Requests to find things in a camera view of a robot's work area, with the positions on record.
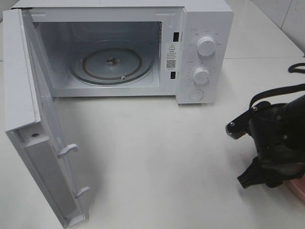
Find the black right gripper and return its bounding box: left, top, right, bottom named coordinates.
left=237, top=101, right=305, bottom=188

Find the pink round plate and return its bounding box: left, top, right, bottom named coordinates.
left=291, top=176, right=305, bottom=202

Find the white round door button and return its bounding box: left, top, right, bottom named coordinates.
left=189, top=89, right=204, bottom=101

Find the white microwave knob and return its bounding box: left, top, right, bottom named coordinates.
left=196, top=34, right=216, bottom=57
left=193, top=67, right=210, bottom=85

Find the white microwave door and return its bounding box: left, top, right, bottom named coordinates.
left=3, top=9, right=89, bottom=228

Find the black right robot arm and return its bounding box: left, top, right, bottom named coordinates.
left=237, top=96, right=305, bottom=188

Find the white microwave oven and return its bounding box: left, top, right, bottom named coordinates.
left=9, top=0, right=234, bottom=104

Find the white warning label sticker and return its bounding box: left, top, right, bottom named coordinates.
left=165, top=43, right=178, bottom=70

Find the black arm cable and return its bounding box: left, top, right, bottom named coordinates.
left=247, top=62, right=305, bottom=110

